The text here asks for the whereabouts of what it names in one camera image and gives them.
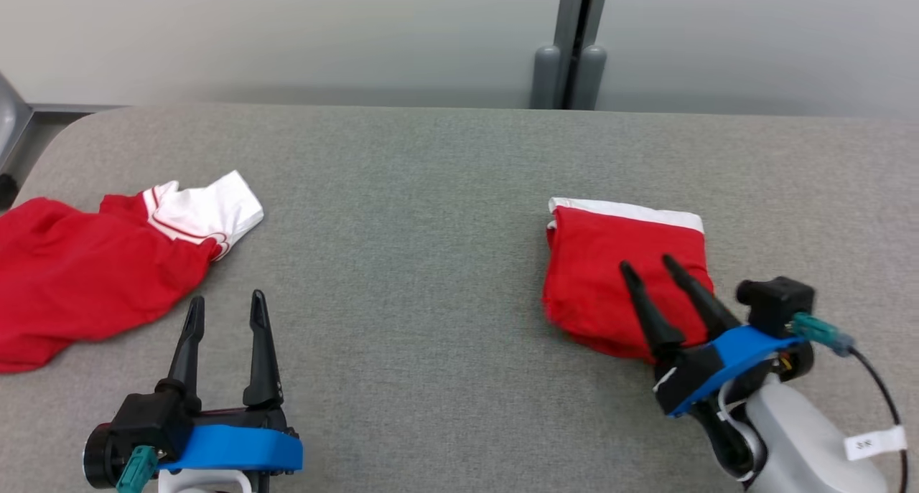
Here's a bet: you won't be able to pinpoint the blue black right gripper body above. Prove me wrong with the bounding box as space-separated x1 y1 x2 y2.
653 326 805 417

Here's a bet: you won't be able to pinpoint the grey partition post two feet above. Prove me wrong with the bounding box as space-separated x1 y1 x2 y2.
530 0 611 111

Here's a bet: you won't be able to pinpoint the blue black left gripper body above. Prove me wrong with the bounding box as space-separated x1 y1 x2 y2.
158 405 304 474

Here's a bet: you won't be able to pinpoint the right black cable teal plug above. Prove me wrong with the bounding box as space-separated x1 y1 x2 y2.
786 312 910 493

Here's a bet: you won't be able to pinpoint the red shorts white trim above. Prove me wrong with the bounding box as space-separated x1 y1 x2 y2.
542 197 715 361

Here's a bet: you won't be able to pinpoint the black cable teal plug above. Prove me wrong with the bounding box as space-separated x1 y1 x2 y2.
786 312 910 493
115 445 159 493

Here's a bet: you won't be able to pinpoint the red shirt white sleeves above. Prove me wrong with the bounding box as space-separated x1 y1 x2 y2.
0 170 265 374

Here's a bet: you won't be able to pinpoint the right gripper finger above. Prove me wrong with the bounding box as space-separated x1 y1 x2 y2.
620 260 686 365
662 255 742 343

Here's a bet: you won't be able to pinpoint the left black cable teal plug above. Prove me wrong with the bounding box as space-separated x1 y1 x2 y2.
115 445 159 493

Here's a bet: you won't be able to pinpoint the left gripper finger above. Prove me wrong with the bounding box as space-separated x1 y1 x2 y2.
243 290 284 408
157 296 207 411

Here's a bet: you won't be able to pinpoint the grey partition end post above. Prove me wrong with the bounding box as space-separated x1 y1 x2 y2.
0 70 34 174

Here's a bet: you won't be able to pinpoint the white cable label tag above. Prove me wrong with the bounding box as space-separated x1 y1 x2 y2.
845 426 908 460

